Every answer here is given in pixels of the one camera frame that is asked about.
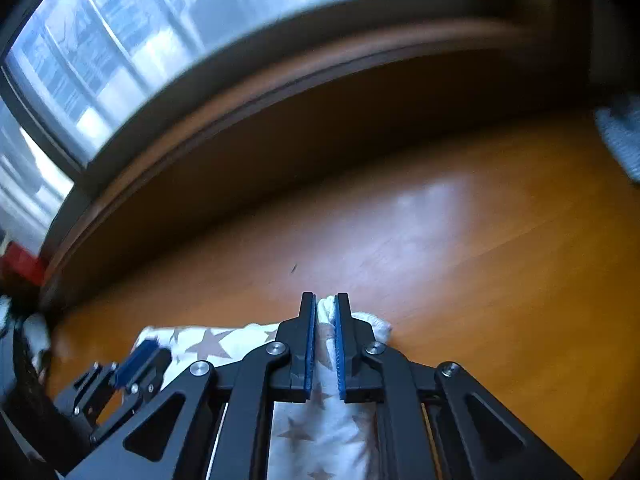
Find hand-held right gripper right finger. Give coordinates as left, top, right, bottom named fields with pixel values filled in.
left=335, top=291, right=583, bottom=480

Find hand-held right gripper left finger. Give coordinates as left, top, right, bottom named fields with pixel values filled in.
left=65, top=291, right=317, bottom=480

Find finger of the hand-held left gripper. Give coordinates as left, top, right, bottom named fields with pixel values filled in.
left=52, top=340, right=173, bottom=443

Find white star-printed pants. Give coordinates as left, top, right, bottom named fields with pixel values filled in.
left=131, top=296, right=393, bottom=480

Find pile of folded grey clothes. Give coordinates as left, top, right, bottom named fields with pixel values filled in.
left=0, top=294, right=55, bottom=378

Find red box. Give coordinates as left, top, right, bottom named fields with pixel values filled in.
left=0, top=242, right=47, bottom=286

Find brown wooden window sill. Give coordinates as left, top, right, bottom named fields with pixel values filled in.
left=40, top=25, right=591, bottom=306

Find barred glass window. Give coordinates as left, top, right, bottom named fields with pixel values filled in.
left=0, top=0, right=476, bottom=256

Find grey striped cloth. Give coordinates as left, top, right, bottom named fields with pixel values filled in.
left=595, top=92, right=640, bottom=183

